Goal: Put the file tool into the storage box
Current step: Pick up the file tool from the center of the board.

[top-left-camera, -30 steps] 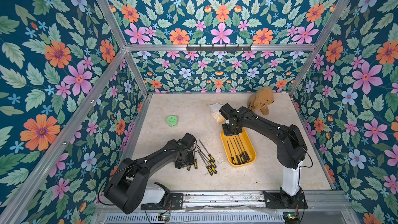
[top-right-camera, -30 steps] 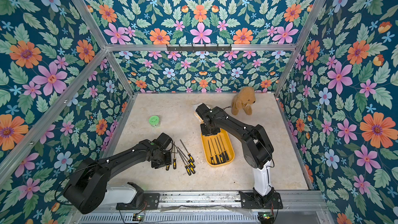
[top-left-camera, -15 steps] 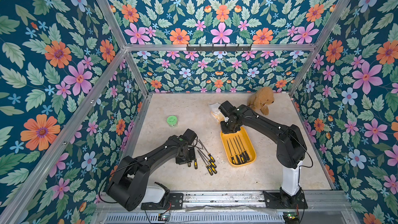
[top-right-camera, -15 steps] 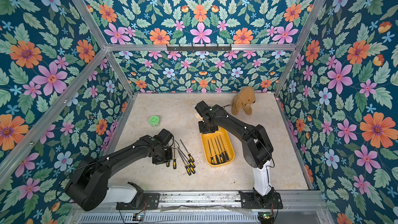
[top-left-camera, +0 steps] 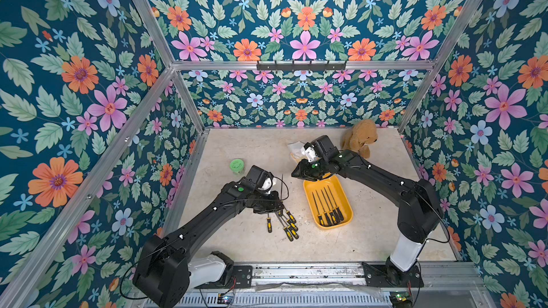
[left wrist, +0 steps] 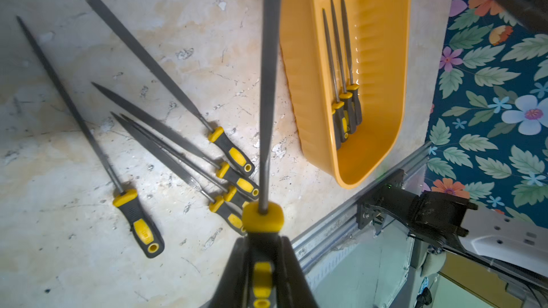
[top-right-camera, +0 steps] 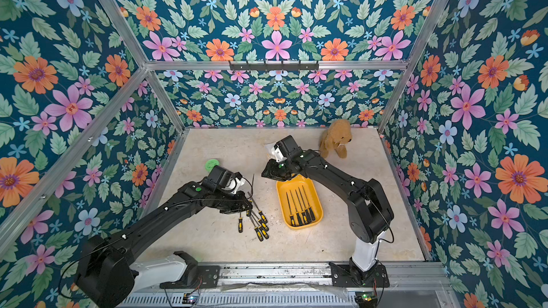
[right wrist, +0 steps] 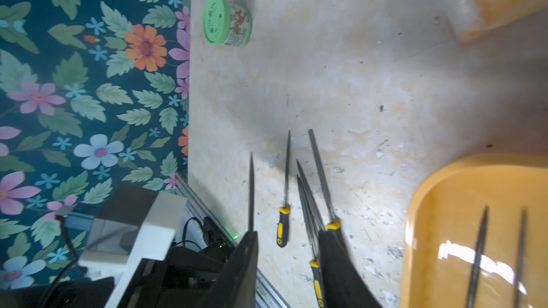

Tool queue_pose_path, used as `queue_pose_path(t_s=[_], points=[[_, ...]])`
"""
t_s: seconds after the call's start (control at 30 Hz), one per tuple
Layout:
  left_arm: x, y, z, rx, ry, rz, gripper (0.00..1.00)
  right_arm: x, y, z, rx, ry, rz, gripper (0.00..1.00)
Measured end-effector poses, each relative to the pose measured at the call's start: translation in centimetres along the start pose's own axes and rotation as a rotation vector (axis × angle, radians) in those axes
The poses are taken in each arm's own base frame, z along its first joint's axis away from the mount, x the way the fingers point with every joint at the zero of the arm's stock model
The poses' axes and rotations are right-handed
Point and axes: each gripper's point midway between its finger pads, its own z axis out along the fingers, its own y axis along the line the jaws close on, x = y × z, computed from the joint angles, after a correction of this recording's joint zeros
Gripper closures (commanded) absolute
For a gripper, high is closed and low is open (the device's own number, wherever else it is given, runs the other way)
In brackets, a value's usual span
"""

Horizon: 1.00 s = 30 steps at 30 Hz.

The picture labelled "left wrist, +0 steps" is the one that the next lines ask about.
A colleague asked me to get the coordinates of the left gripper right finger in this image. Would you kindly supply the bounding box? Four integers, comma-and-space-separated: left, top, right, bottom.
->
275, 237, 318, 308

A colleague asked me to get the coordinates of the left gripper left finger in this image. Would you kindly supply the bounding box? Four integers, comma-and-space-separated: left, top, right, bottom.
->
208, 238, 250, 307

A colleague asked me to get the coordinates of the file tool five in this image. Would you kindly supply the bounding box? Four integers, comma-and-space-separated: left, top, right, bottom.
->
243, 0, 284, 307

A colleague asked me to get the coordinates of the file tool four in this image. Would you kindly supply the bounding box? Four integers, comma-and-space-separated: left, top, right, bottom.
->
16, 16, 165, 259

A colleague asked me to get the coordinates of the file tool three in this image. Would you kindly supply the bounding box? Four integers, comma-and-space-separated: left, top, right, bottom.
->
322, 9, 348, 150

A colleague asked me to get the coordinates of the file tool two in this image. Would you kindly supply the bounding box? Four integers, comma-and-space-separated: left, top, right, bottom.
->
330, 0, 357, 134

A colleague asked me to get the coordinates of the file tool one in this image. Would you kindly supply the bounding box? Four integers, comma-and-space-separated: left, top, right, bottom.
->
341, 0, 362, 125

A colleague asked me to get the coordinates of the yellow plastic storage box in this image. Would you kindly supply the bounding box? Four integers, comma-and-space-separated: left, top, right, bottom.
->
281, 0, 411, 189

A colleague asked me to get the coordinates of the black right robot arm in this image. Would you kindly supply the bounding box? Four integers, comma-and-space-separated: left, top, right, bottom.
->
397, 0, 547, 276

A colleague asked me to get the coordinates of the file tool nine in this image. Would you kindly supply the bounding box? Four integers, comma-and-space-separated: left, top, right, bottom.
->
111, 112, 245, 235

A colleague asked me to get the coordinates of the file tool eight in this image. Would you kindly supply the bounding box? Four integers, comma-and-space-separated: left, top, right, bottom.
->
119, 113, 253, 210

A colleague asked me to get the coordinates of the file tool seven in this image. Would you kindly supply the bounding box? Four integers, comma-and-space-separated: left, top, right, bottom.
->
92, 82, 259, 200

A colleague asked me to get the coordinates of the file tool six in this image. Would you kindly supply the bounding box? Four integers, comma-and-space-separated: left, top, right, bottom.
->
86, 0, 255, 178

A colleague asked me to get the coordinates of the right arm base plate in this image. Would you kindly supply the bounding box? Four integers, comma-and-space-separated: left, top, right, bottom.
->
356, 169, 405, 230

